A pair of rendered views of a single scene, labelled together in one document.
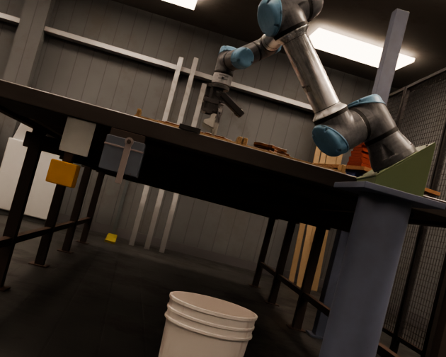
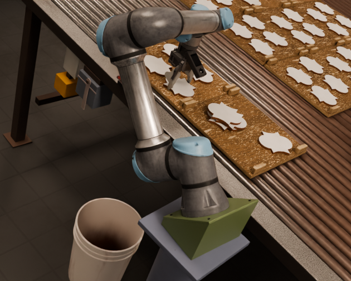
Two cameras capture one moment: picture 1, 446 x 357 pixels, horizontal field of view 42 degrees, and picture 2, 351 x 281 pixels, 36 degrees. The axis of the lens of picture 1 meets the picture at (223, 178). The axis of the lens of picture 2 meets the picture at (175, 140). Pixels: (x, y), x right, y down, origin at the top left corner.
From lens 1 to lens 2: 207 cm
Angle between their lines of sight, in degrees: 56
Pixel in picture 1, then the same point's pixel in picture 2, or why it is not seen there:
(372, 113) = (175, 161)
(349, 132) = (148, 170)
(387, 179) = (170, 226)
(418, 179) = (190, 243)
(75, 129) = (69, 56)
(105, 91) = not seen: outside the picture
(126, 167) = (87, 99)
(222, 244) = not seen: outside the picture
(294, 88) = not seen: outside the picture
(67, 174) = (62, 88)
